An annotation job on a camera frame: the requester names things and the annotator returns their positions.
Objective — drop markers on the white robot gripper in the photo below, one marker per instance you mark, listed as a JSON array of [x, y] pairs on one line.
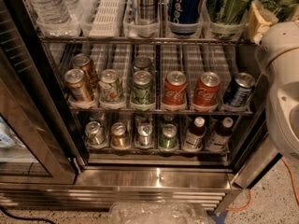
[[277, 44]]

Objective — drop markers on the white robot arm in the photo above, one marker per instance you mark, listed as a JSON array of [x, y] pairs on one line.
[[282, 117]]

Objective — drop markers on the green can top shelf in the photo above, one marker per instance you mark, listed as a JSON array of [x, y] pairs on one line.
[[226, 13]]

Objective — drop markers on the green can shelf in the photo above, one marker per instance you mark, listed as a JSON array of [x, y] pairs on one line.
[[141, 88], [226, 13], [168, 139]]

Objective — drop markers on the blue can middle shelf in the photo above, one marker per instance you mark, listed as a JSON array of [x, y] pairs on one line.
[[239, 90]]

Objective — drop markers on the blue pepsi can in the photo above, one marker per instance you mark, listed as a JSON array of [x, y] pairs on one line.
[[183, 16]]

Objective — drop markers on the red coca-cola can right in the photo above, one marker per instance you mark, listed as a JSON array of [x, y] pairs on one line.
[[207, 87]]

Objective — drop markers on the red coca-cola can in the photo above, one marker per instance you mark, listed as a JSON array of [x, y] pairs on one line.
[[207, 87], [175, 85]]

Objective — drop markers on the red coca-cola can left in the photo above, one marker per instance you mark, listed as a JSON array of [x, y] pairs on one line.
[[175, 85]]

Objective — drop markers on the plaid patterned can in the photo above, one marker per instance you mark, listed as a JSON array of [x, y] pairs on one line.
[[147, 11]]

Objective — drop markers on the green can middle shelf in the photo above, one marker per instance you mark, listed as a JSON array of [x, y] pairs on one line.
[[141, 88]]

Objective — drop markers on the green can bottom shelf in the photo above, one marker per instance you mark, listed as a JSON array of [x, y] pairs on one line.
[[168, 139]]

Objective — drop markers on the silver can bottom shelf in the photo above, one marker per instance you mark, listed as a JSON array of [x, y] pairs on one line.
[[144, 134]]

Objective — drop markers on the white green soda can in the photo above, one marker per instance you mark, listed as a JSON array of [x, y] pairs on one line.
[[111, 86]]

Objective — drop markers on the stainless steel fridge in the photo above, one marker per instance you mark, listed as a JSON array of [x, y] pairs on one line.
[[107, 32]]

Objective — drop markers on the gold can bottom shelf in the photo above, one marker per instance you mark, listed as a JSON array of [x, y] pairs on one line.
[[119, 135]]

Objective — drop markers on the gold can rear left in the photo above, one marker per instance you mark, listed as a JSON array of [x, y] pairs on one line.
[[85, 63]]

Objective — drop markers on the gold can front left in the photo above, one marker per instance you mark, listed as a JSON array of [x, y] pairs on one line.
[[78, 85]]

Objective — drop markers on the silver green can bottom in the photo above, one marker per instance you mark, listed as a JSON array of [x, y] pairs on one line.
[[95, 133]]

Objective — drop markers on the glass fridge door left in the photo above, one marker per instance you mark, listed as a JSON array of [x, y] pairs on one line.
[[32, 105]]

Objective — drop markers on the brown bottle right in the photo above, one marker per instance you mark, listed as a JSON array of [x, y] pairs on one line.
[[220, 135]]

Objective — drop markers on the brown bottle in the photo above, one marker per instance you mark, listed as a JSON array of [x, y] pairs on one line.
[[195, 134], [220, 135]]

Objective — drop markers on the brown bottle left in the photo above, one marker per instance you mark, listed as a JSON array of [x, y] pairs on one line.
[[195, 134]]

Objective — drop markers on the clear water bottle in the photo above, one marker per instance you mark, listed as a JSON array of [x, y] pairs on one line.
[[51, 11]]

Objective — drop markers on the clear plastic bag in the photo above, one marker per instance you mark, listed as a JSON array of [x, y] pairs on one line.
[[158, 213]]

